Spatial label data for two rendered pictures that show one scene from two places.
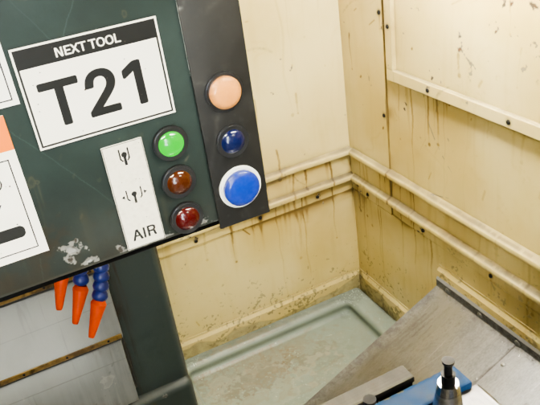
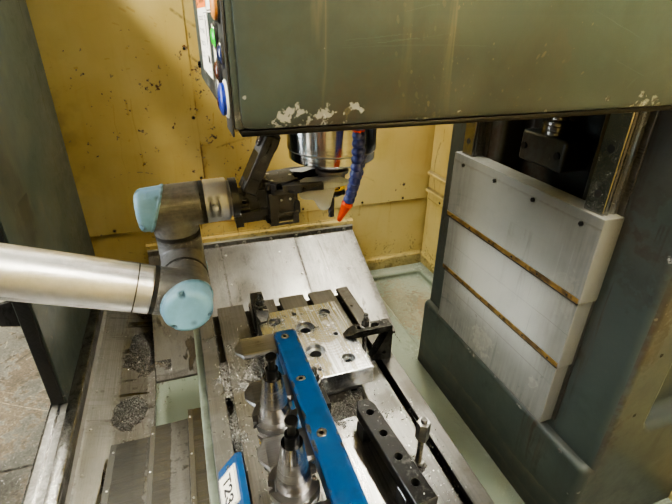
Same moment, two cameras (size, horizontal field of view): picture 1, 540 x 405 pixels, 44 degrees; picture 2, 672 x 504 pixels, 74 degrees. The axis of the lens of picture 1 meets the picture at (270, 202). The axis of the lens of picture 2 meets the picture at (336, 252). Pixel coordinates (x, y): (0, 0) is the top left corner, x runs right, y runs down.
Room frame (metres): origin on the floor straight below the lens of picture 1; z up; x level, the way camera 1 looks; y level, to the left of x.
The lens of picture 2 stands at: (0.61, -0.42, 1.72)
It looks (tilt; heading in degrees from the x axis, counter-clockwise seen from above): 28 degrees down; 93
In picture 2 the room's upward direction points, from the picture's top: 1 degrees clockwise
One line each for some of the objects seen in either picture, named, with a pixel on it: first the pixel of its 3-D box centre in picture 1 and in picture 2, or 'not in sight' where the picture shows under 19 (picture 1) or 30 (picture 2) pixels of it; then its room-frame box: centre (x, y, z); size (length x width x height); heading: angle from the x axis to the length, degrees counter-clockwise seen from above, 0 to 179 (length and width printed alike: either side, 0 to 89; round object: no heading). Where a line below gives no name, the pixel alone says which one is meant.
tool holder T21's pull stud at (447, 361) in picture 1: (447, 371); not in sight; (0.58, -0.18, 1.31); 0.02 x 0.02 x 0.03
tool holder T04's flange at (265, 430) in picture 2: not in sight; (275, 418); (0.50, 0.02, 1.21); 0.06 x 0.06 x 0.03
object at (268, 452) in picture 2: not in sight; (283, 450); (0.52, -0.03, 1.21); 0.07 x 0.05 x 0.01; 22
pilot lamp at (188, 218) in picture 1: (187, 218); not in sight; (0.46, 0.07, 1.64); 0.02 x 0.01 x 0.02; 112
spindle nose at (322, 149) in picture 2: not in sight; (332, 123); (0.56, 0.37, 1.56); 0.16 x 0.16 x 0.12
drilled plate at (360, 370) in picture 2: not in sight; (310, 346); (0.50, 0.48, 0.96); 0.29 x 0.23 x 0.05; 112
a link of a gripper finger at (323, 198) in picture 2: not in sight; (324, 194); (0.55, 0.33, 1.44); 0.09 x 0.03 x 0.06; 7
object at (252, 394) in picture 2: not in sight; (267, 391); (0.48, 0.07, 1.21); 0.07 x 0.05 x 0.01; 22
